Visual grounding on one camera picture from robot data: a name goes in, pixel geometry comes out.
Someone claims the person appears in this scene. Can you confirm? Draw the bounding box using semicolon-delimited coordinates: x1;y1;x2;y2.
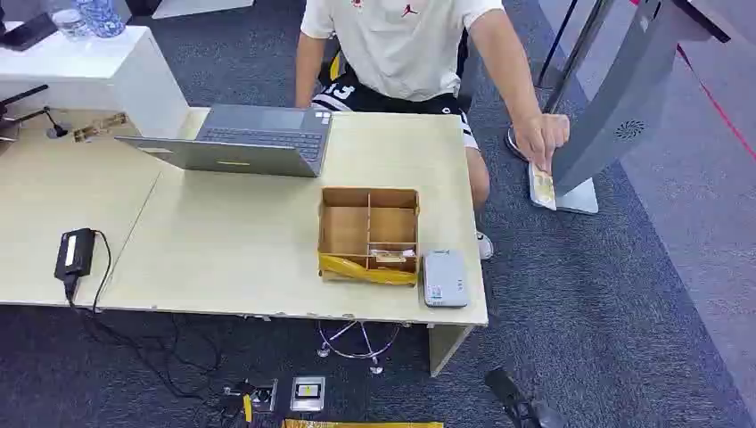
293;0;571;261

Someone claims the grey kiosk stand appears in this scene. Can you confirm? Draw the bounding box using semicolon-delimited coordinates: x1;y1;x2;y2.
542;0;734;198

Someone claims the white kiosk base plate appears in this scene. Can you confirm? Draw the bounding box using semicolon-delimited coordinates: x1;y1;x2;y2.
554;176;600;216

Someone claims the floor socket with plugs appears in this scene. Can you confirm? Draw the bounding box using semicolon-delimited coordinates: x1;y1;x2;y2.
221;378;279;424

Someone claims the card in wooden box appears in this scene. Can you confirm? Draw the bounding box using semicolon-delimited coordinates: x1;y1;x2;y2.
368;247;418;265

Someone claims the person's white shoe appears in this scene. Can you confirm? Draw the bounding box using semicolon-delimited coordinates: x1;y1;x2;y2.
474;229;496;261

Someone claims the gold patterned strip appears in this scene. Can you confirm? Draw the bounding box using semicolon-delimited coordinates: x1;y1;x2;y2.
72;111;130;144

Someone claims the yellow tape strip on box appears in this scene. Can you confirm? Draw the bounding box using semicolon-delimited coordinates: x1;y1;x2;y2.
317;252;419;288

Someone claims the black power cable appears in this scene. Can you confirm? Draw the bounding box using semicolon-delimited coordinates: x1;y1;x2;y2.
62;229;225;404

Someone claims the silver floor socket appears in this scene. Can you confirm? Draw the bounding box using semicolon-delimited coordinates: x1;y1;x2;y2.
288;375;328;414

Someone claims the pale printed card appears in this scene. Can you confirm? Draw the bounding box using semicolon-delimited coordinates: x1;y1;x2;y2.
528;161;558;212

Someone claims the black pole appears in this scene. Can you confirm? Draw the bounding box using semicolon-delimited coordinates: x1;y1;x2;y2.
535;0;581;90

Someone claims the yellow floor strip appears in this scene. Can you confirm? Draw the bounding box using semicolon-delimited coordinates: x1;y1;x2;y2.
281;418;445;428

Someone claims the black flat device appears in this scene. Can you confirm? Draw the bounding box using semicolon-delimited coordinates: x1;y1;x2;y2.
0;12;60;54

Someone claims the metal ring stool base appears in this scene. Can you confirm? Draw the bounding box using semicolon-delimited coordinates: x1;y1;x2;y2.
315;319;404;377

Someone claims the black power adapter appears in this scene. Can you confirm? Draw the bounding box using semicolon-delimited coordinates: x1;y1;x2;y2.
53;226;97;284

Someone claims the grey laptop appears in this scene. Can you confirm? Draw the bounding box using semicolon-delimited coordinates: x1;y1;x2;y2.
114;103;334;179

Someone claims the clear glass cup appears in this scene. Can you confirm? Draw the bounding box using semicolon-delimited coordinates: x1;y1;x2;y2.
51;7;90;42

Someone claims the white cabinet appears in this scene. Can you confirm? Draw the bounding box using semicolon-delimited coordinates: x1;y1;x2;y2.
0;22;191;141

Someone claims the desk side panel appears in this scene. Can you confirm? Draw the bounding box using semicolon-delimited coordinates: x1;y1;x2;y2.
428;323;477;379

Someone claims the patterned blue water bottle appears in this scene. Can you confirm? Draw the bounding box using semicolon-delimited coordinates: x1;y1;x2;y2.
73;0;127;40

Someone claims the person's left hand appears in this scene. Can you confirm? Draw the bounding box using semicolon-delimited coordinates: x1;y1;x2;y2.
512;111;571;177

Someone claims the wooden compartment box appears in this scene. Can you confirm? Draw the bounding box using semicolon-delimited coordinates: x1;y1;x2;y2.
316;186;422;288

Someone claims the white card reader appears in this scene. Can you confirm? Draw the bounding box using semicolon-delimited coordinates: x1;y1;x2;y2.
421;248;470;309

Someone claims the black desk microphone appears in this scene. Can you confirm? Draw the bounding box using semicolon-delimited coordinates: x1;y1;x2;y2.
12;105;71;141

